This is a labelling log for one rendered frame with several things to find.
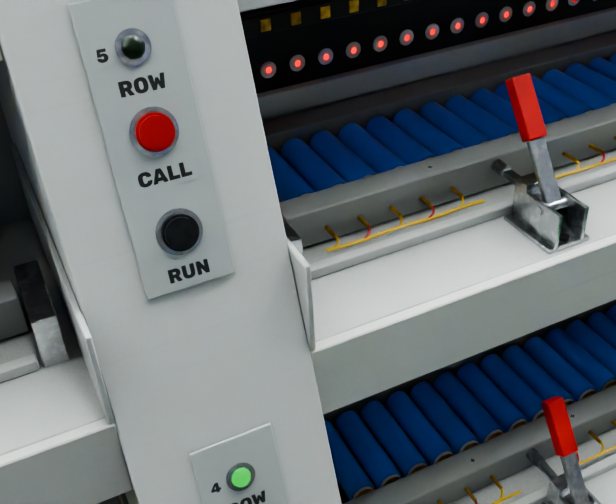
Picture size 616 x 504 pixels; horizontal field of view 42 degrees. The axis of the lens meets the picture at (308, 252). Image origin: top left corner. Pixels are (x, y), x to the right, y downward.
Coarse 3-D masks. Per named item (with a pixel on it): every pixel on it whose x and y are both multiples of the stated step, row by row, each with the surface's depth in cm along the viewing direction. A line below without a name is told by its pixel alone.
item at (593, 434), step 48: (528, 336) 63; (576, 336) 63; (432, 384) 61; (480, 384) 59; (528, 384) 60; (576, 384) 59; (336, 432) 56; (384, 432) 56; (432, 432) 56; (480, 432) 56; (528, 432) 55; (576, 432) 55; (384, 480) 53; (432, 480) 52; (480, 480) 53; (528, 480) 54; (576, 480) 50
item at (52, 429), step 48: (0, 240) 47; (48, 240) 38; (48, 288) 43; (48, 336) 37; (0, 384) 38; (48, 384) 37; (96, 384) 34; (0, 432) 35; (48, 432) 35; (96, 432) 35; (0, 480) 34; (48, 480) 35; (96, 480) 36
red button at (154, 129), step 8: (152, 112) 32; (144, 120) 32; (152, 120) 32; (160, 120) 32; (168, 120) 33; (136, 128) 32; (144, 128) 32; (152, 128) 32; (160, 128) 33; (168, 128) 33; (136, 136) 32; (144, 136) 32; (152, 136) 32; (160, 136) 33; (168, 136) 33; (144, 144) 32; (152, 144) 33; (160, 144) 33; (168, 144) 33
